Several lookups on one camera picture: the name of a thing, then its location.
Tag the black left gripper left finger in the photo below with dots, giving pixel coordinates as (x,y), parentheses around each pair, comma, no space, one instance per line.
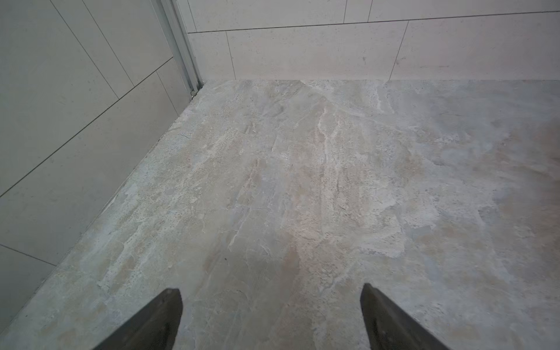
(155,326)

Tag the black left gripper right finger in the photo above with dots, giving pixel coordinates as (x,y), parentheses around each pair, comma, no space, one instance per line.
(390,327)

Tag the left corner metal profile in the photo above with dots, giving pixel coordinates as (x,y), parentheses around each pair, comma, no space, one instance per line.
(170,20)

